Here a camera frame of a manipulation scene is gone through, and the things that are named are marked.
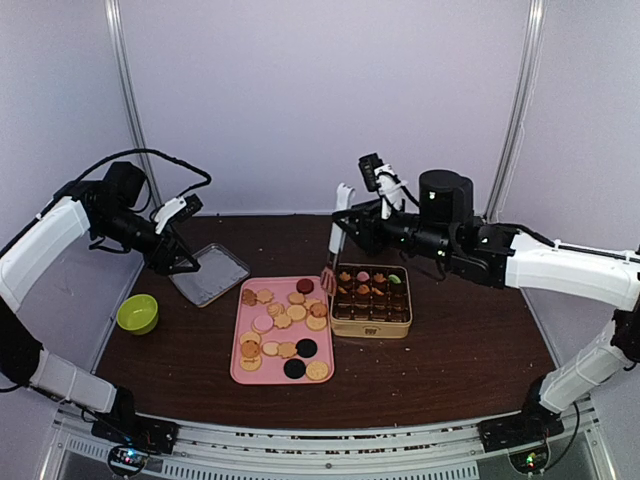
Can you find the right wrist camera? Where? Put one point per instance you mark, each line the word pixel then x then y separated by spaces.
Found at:
pixel 445 197

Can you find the gold cookie tin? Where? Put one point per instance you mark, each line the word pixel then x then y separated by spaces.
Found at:
pixel 374 308

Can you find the black sandwich cookie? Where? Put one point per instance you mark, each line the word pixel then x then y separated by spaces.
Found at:
pixel 306 348
pixel 294 368

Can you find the aluminium corner post right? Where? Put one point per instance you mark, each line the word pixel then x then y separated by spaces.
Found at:
pixel 524 91

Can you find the aluminium corner post left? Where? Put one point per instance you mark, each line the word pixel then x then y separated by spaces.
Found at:
pixel 116 31

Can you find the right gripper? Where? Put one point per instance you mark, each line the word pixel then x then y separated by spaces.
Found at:
pixel 365 216

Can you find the aluminium corner post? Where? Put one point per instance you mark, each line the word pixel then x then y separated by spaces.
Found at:
pixel 116 31
pixel 524 91

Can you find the pink tray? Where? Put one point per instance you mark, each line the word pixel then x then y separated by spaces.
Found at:
pixel 258 359

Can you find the yellow round cookie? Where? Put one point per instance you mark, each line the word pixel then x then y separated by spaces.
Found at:
pixel 317 370

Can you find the swirl butter cookie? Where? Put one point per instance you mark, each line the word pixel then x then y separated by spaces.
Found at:
pixel 275 309

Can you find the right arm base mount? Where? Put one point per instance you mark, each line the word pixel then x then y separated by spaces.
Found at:
pixel 518 429

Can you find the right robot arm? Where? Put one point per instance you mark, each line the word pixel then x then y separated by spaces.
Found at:
pixel 507 255

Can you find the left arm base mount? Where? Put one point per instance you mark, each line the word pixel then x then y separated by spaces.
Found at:
pixel 143 433

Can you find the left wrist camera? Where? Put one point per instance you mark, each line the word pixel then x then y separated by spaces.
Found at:
pixel 123 182

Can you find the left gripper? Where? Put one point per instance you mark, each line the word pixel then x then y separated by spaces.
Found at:
pixel 161 263

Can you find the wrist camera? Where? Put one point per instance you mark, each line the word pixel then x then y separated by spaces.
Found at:
pixel 445 197
pixel 123 182

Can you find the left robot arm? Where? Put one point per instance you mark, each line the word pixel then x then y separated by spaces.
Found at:
pixel 62 249

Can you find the green bowl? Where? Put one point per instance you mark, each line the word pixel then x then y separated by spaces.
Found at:
pixel 138 315

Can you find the silver metal tin lid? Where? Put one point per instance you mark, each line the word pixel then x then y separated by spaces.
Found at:
pixel 220 271

